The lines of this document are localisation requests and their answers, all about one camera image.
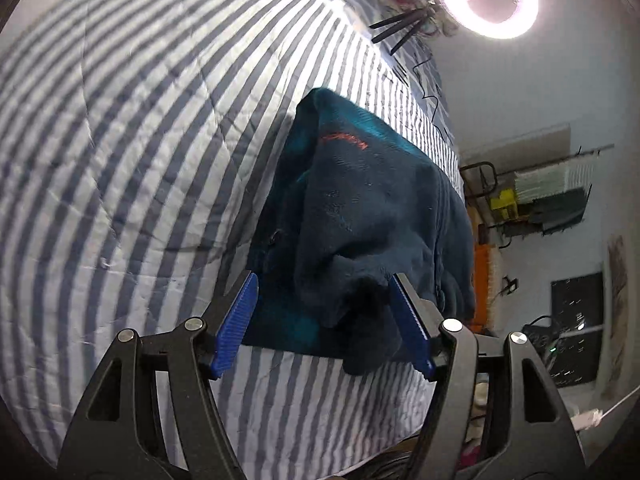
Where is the blue white striped bed cover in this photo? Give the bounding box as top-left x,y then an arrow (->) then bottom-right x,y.
1,0 -> 462,465

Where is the orange storage rack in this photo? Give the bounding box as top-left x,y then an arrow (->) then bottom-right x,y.
470,244 -> 502,334

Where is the teal plaid fleece garment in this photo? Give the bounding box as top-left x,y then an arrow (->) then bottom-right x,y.
244,88 -> 475,376

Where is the black tripod stand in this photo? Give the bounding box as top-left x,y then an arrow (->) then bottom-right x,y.
369,0 -> 442,55

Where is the black power cable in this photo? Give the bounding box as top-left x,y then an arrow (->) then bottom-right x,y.
391,54 -> 459,146

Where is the dark window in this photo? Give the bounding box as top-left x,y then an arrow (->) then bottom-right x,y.
550,272 -> 604,388

